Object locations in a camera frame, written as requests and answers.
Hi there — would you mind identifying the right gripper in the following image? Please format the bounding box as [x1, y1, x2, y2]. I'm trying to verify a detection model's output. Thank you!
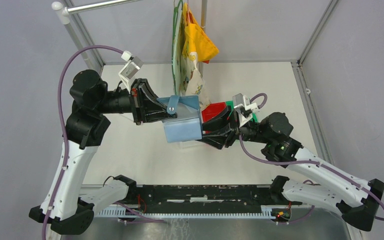
[194, 104, 271, 150]

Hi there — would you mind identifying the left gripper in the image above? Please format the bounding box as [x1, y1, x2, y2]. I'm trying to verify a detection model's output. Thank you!
[96, 77, 178, 125]

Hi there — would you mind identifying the blue card holder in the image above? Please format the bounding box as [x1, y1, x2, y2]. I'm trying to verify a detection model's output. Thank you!
[157, 95, 203, 143]

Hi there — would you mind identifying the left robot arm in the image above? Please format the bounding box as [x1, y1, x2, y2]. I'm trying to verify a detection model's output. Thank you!
[29, 69, 178, 235]

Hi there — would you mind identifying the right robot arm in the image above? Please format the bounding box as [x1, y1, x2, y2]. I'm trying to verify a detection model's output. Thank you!
[201, 106, 384, 232]

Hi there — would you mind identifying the red bin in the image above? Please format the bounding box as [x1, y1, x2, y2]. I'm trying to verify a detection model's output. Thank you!
[201, 102, 227, 123]

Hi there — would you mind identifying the green bin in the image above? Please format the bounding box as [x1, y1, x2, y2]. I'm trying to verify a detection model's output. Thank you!
[225, 100, 258, 126]

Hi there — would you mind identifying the white bin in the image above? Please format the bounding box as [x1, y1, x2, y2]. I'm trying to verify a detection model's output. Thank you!
[178, 140, 206, 150]

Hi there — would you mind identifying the hanging patterned cloth bag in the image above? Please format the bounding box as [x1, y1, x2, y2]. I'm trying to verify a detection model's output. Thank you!
[171, 0, 211, 111]

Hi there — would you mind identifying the yellow cloth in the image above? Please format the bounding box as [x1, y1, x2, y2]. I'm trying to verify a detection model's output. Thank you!
[182, 3, 220, 64]

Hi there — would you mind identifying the vertical rack pole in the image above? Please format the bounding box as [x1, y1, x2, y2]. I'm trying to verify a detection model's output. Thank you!
[198, 0, 209, 80]

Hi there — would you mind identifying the white clothes rack pole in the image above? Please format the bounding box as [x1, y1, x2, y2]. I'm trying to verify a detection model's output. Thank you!
[51, 0, 132, 73]

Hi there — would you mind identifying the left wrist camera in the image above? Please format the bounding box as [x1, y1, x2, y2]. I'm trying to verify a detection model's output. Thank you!
[118, 51, 144, 92]

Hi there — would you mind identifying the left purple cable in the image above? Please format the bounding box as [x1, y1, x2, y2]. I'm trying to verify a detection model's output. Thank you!
[41, 44, 166, 240]

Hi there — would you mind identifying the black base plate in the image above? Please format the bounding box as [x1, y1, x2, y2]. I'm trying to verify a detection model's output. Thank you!
[115, 184, 302, 214]

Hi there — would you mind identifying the white cable duct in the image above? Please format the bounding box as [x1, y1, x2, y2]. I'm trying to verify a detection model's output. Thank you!
[95, 206, 292, 220]

